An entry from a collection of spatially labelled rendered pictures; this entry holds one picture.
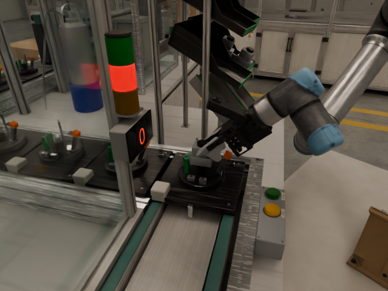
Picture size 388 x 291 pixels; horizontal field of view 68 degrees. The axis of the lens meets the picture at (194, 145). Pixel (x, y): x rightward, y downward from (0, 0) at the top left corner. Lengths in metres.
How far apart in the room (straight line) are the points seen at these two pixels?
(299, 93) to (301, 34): 4.05
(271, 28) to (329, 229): 4.03
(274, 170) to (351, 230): 0.34
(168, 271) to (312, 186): 0.61
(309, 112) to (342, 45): 4.08
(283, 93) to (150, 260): 0.50
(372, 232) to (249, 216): 0.29
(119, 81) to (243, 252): 0.47
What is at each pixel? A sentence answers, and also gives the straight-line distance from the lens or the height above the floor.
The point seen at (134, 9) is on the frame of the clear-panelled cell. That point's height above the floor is 1.34.
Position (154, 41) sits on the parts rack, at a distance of 0.97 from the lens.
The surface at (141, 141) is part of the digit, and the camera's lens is 0.64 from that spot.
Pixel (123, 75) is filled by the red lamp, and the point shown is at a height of 1.34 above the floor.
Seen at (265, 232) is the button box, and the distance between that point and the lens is 0.76.
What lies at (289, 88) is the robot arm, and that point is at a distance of 0.70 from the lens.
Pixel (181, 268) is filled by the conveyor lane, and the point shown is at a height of 0.92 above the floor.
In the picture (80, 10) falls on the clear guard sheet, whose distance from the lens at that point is 0.55.
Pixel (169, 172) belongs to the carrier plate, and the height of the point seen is 0.97.
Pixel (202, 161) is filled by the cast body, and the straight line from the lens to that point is 0.83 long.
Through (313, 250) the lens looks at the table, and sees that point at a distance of 0.90.
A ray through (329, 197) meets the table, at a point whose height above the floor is 0.86.
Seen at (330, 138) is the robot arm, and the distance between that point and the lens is 0.68.
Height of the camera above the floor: 1.51
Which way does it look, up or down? 31 degrees down
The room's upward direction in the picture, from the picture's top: straight up
